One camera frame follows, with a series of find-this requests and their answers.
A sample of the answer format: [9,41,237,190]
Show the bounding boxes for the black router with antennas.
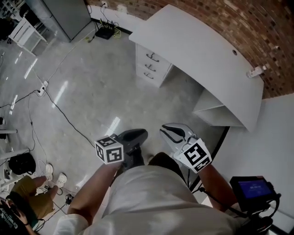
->
[94,20,115,40]

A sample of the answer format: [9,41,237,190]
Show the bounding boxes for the white desk drawer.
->
[136,68,165,87]
[136,57,170,79]
[137,44,172,70]

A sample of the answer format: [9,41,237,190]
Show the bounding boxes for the white shelf rack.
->
[8,17,48,57]

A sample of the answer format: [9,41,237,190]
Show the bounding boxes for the person's white shirt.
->
[53,165,242,235]

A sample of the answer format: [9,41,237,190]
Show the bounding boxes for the black backpack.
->
[8,153,37,175]

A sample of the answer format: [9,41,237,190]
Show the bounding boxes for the person's dark trousers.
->
[148,152,187,185]

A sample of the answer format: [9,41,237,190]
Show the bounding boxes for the long black cable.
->
[42,88,96,148]

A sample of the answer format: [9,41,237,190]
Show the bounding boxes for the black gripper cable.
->
[198,186,250,219]

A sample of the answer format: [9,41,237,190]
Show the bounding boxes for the white power strip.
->
[37,80,50,97]

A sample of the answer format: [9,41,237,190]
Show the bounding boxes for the white desk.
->
[128,4,265,133]

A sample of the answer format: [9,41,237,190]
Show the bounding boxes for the person's left forearm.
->
[67,160,123,221]

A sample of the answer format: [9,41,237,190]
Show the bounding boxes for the black monitor with screen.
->
[229,175,282,213]

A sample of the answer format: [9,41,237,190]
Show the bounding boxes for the grey metal cabinet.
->
[24,0,92,43]

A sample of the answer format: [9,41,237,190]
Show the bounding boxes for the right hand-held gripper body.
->
[159,123,212,174]

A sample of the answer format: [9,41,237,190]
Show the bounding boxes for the long white cable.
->
[45,27,97,83]

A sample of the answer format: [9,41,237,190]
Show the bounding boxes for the person's right forearm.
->
[197,163,237,212]

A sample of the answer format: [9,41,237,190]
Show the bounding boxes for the white table frame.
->
[0,128,31,191]

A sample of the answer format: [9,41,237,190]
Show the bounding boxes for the white plastic bottle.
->
[246,65,267,78]

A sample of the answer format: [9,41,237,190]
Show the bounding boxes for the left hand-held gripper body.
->
[94,128,149,171]

